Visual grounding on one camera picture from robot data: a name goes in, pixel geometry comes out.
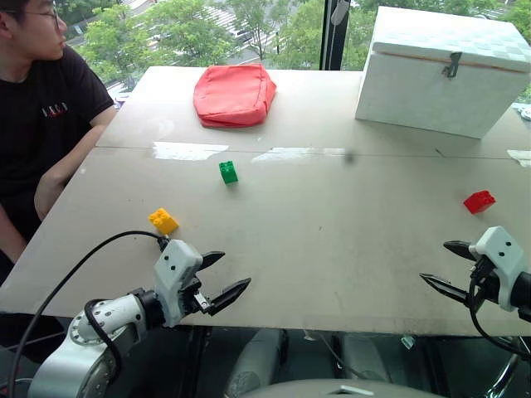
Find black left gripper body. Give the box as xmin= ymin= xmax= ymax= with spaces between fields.
xmin=178 ymin=278 xmax=215 ymax=318

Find person in black t-shirt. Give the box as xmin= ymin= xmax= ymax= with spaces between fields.
xmin=0 ymin=0 xmax=117 ymax=287

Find grey curved robot body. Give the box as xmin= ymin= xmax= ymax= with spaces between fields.
xmin=247 ymin=378 xmax=446 ymax=398

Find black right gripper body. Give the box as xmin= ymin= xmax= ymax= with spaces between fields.
xmin=469 ymin=256 xmax=501 ymax=306

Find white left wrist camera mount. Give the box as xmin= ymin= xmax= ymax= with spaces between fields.
xmin=153 ymin=239 xmax=204 ymax=328

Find black window frame post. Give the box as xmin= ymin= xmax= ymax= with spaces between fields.
xmin=319 ymin=0 xmax=350 ymax=71

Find yellow toy brick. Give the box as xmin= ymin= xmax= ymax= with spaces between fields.
xmin=147 ymin=207 xmax=180 ymax=235

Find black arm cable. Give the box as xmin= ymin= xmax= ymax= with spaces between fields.
xmin=467 ymin=276 xmax=531 ymax=357
xmin=7 ymin=230 xmax=172 ymax=398

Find red fabric bag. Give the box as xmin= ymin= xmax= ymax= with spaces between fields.
xmin=192 ymin=62 xmax=278 ymax=129

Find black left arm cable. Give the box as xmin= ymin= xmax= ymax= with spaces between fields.
xmin=7 ymin=230 xmax=172 ymax=398

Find grey rounded shape under table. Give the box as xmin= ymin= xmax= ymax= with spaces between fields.
xmin=225 ymin=328 xmax=288 ymax=398
xmin=339 ymin=332 xmax=392 ymax=383

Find person's bare hand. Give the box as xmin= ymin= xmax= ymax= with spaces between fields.
xmin=33 ymin=176 xmax=64 ymax=221

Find thin-rimmed glasses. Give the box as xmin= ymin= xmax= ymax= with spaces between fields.
xmin=0 ymin=8 xmax=61 ymax=31

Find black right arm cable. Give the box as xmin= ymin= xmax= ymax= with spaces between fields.
xmin=467 ymin=276 xmax=531 ymax=357

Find red toy brick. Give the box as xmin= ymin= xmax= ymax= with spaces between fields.
xmin=463 ymin=190 xmax=497 ymax=216

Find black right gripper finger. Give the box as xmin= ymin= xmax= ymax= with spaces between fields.
xmin=419 ymin=272 xmax=470 ymax=308
xmin=443 ymin=240 xmax=479 ymax=263

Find green toy brick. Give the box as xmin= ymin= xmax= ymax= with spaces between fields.
xmin=218 ymin=159 xmax=240 ymax=186

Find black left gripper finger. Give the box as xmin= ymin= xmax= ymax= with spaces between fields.
xmin=207 ymin=277 xmax=253 ymax=318
xmin=197 ymin=250 xmax=227 ymax=274

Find white foam box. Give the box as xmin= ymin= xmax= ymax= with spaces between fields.
xmin=354 ymin=5 xmax=531 ymax=140

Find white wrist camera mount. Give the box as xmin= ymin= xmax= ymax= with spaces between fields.
xmin=153 ymin=239 xmax=204 ymax=328
xmin=468 ymin=225 xmax=526 ymax=312

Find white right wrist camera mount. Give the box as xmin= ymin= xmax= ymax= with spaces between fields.
xmin=468 ymin=225 xmax=526 ymax=312

